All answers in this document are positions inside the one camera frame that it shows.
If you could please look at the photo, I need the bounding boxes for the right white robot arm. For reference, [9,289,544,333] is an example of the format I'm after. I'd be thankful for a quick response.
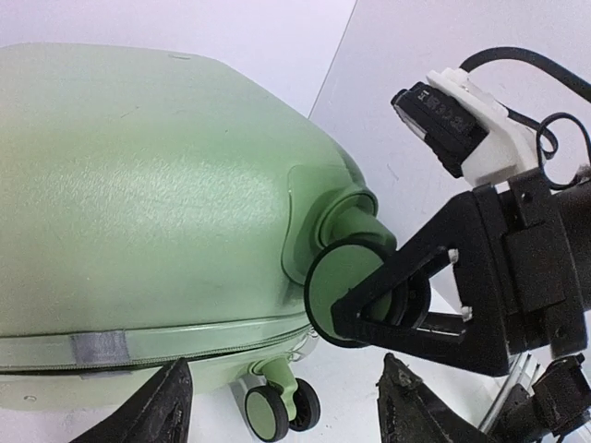
[332,168,590,440]

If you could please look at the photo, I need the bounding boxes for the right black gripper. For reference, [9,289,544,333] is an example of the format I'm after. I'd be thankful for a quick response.
[332,170,590,377]

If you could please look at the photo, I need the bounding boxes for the green hard-shell suitcase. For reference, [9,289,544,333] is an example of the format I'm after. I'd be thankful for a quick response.
[1,43,396,442]

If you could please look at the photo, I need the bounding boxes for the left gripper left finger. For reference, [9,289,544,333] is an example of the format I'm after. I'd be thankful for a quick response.
[74,358,192,443]

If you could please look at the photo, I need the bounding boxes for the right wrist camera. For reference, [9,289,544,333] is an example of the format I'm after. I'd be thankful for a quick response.
[391,68,538,187]

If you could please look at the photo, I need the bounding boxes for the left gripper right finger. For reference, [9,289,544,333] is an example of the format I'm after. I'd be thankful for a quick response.
[377,353,494,443]

